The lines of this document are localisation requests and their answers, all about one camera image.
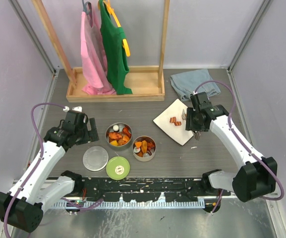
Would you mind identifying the yellow food piece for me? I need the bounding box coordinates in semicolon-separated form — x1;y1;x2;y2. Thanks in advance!
110;140;118;146

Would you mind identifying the round steel lid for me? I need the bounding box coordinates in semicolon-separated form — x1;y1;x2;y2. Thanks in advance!
82;146;109;172

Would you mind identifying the large round steel tin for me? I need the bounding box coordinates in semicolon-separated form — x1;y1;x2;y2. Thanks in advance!
105;122;133;150

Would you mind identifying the red food piece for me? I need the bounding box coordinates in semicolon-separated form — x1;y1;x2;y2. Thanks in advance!
122;127;131;138

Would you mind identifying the green round lid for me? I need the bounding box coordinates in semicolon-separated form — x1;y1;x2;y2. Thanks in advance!
106;156;130;180

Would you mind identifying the orange fried food piece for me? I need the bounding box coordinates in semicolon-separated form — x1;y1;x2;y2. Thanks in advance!
135;141;142;148

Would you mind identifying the small sushi roll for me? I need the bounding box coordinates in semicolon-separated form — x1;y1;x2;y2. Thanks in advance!
133;147;141;154

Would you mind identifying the small steel bowl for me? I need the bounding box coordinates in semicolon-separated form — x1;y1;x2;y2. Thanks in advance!
132;136;157;162

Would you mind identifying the red bacon piece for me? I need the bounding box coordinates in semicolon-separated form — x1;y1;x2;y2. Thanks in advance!
147;142;156;151

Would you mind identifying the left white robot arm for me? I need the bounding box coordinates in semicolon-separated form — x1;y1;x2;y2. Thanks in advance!
0;110;99;233

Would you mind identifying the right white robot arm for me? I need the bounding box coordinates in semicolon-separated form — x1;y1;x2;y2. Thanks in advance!
185;92;278;202

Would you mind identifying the food pile on plate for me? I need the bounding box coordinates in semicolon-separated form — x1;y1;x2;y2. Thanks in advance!
170;117;182;126

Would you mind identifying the white square plate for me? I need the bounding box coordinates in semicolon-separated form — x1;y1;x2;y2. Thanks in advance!
153;99;193;146

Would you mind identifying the folded blue towel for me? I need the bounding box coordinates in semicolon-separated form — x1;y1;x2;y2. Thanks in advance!
170;69;221;102

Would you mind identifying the wooden clothes rack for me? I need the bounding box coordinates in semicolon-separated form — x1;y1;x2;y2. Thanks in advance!
32;0;170;103

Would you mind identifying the pink shirt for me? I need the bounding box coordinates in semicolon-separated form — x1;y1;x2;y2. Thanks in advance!
80;12;116;95

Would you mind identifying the green shirt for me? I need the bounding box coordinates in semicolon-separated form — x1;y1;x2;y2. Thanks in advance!
100;2;133;95

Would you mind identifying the grey clothes hanger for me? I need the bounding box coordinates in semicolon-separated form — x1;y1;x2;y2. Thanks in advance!
82;0;93;27

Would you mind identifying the yellow clothes hanger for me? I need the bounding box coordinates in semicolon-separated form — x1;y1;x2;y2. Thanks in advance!
98;0;131;57

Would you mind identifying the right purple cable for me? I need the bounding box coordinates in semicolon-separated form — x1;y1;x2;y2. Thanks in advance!
192;80;285;214

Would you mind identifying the purple cable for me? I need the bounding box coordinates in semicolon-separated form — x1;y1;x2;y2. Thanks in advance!
192;80;285;214
2;103;105;236

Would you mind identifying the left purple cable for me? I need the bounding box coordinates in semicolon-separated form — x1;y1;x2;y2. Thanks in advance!
2;103;105;236

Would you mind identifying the white cable duct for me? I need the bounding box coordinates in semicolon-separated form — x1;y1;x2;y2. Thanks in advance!
55;198;206;209

